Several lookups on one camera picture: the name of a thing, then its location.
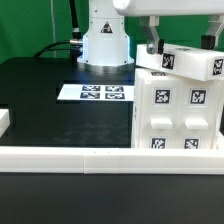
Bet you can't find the white marker sheet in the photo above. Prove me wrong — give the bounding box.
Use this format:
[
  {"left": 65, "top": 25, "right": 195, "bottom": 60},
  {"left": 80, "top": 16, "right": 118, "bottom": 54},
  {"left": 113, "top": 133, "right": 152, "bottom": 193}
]
[{"left": 57, "top": 84, "right": 134, "bottom": 102}]

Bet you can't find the white cable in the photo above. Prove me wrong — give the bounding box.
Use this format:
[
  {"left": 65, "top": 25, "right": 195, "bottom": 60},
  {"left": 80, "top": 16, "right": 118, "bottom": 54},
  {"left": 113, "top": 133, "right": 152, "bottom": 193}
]
[{"left": 49, "top": 0, "right": 56, "bottom": 58}]

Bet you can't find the white cabinet door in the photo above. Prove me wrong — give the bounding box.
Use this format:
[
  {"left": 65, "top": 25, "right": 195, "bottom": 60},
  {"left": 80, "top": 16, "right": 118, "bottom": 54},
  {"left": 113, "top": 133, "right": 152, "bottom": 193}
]
[
  {"left": 139, "top": 79, "right": 181, "bottom": 149},
  {"left": 176, "top": 80, "right": 224, "bottom": 149}
]

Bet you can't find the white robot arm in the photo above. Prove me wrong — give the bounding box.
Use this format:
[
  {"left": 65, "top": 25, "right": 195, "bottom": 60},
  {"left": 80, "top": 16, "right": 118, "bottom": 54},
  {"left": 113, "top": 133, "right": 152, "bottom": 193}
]
[{"left": 78, "top": 0, "right": 224, "bottom": 71}]

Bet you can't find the black cable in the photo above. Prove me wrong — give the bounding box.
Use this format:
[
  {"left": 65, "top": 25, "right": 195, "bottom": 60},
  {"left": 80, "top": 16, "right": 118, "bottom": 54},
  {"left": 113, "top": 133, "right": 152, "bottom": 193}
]
[{"left": 32, "top": 0, "right": 83, "bottom": 58}]

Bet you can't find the white U-shaped fence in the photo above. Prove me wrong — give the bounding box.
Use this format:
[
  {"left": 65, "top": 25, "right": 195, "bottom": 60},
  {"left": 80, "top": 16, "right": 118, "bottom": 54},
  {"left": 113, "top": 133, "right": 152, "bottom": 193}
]
[{"left": 0, "top": 108, "right": 224, "bottom": 175}]

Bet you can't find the white cabinet body box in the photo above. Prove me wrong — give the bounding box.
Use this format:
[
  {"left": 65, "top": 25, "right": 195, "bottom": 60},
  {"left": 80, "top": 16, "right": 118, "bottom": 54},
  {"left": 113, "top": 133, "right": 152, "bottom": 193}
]
[{"left": 131, "top": 68, "right": 224, "bottom": 149}]

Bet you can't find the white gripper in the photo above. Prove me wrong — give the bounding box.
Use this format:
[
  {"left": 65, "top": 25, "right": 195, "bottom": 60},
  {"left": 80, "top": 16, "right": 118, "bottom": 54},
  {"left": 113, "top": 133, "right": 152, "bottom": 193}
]
[{"left": 113, "top": 0, "right": 224, "bottom": 54}]

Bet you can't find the white cabinet top box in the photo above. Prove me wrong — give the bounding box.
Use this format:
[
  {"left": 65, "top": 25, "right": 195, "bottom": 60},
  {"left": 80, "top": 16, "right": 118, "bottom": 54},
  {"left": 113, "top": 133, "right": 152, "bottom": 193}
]
[{"left": 136, "top": 44, "right": 224, "bottom": 81}]

